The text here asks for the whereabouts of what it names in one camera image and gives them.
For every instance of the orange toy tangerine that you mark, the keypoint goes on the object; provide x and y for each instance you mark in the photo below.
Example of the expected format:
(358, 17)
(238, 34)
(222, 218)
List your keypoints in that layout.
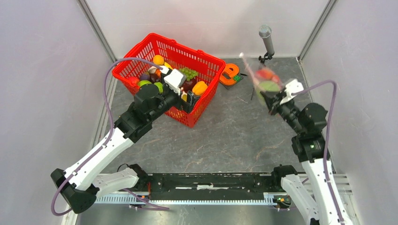
(158, 60)

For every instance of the purple toy eggplant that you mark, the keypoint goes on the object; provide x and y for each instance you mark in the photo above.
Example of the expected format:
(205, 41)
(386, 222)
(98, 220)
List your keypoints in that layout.
(145, 76)

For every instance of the orange red toy mango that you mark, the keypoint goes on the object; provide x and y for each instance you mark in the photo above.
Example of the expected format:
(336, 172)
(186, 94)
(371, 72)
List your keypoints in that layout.
(265, 73)

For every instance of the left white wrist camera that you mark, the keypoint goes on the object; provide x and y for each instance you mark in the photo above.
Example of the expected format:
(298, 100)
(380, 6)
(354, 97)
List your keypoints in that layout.
(173, 78)

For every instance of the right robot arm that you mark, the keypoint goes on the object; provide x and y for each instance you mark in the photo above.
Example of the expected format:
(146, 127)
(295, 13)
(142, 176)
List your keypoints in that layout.
(323, 206)

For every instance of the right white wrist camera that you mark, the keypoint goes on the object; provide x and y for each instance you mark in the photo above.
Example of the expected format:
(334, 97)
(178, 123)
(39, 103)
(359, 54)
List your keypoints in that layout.
(290, 89)

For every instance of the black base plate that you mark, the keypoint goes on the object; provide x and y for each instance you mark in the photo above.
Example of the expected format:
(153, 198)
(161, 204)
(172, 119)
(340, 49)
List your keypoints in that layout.
(207, 186)

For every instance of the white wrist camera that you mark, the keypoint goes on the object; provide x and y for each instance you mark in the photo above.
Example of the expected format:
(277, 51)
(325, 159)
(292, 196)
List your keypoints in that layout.
(290, 89)
(173, 78)

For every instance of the red toy strawberry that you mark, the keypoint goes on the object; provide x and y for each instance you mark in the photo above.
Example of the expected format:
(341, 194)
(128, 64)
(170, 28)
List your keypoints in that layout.
(133, 81)

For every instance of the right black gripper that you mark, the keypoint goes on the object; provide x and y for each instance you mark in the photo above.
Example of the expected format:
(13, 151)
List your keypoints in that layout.
(273, 100)

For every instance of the red plastic basket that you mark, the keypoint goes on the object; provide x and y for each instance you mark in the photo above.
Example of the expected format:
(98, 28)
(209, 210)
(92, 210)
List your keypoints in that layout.
(139, 60)

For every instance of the black microphone tripod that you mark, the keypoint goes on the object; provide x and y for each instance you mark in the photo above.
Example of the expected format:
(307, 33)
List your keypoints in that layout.
(264, 59)

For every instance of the grey microphone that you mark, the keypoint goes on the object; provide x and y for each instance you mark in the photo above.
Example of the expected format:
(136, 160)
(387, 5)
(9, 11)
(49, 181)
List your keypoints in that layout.
(265, 33)

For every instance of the green toy grapes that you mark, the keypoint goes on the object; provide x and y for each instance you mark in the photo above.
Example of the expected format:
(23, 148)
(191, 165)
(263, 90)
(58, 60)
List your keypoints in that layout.
(189, 73)

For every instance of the dark red toy beet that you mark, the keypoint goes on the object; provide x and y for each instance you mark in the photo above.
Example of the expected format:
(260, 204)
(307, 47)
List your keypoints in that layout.
(188, 85)

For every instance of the orange toy pumpkin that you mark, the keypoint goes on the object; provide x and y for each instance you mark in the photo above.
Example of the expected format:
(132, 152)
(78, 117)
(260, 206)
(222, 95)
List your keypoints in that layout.
(158, 74)

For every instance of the orange round toy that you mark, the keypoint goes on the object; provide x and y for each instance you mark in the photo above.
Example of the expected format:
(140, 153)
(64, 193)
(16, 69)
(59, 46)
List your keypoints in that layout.
(230, 76)

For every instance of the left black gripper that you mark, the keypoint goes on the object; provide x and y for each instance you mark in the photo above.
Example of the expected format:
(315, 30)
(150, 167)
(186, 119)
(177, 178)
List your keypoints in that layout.
(191, 98)

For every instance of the green toy cabbage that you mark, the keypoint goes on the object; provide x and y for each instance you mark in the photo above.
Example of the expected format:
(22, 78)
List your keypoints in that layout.
(269, 87)

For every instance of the green toy pepper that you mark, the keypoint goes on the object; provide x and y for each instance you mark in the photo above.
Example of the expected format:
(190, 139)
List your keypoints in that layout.
(159, 85)

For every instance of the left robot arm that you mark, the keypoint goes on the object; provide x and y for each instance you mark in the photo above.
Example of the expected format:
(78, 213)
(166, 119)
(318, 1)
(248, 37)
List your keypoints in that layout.
(81, 184)

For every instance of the clear zip top bag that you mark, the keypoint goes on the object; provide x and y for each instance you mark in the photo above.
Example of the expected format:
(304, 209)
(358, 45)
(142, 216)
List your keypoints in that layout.
(265, 81)

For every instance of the green toy apple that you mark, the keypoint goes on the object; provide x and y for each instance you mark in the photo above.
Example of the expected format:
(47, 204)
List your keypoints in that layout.
(144, 82)

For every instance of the aluminium frame rail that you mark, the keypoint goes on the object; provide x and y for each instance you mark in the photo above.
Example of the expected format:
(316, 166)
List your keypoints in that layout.
(129, 197)

